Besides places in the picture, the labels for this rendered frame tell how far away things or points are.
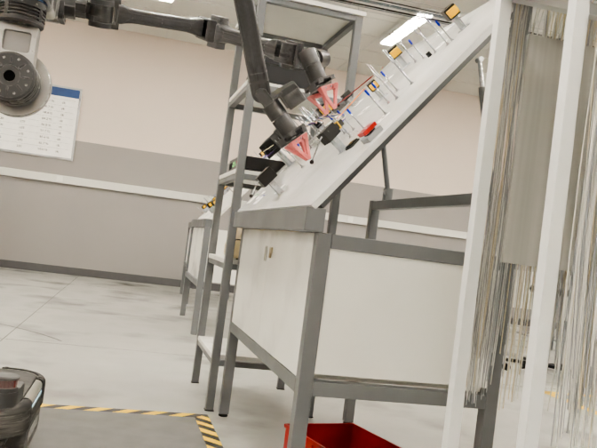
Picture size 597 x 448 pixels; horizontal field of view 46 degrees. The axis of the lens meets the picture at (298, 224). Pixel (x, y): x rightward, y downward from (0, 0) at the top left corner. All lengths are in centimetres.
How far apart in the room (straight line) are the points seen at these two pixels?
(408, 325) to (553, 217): 71
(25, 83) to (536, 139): 141
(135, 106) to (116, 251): 194
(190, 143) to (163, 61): 115
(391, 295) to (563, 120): 76
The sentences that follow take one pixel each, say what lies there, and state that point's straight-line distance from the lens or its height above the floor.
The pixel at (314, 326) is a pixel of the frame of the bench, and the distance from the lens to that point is 193.
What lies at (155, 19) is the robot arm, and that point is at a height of 146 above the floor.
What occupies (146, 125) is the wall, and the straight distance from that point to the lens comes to 981.
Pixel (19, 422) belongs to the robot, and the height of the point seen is 20.
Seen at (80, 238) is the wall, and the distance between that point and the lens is 974.
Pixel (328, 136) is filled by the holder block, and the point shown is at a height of 110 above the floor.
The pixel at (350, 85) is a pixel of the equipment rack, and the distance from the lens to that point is 329.
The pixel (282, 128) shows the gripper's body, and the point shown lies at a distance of 214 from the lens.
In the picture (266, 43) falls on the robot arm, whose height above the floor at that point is 139.
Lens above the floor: 76
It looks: 2 degrees up
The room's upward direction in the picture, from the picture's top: 7 degrees clockwise
